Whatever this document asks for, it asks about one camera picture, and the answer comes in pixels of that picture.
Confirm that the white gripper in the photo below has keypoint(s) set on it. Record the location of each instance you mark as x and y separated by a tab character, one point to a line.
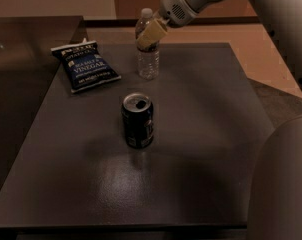
173	8

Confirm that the clear plastic water bottle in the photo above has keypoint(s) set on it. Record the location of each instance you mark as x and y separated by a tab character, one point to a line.
147	59

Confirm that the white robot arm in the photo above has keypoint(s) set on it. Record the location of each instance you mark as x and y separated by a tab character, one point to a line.
275	199

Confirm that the blue salt vinegar chips bag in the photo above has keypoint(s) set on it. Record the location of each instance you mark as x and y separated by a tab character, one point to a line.
84	65

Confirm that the dark blue soda can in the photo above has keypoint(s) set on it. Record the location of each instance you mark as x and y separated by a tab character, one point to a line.
137	116

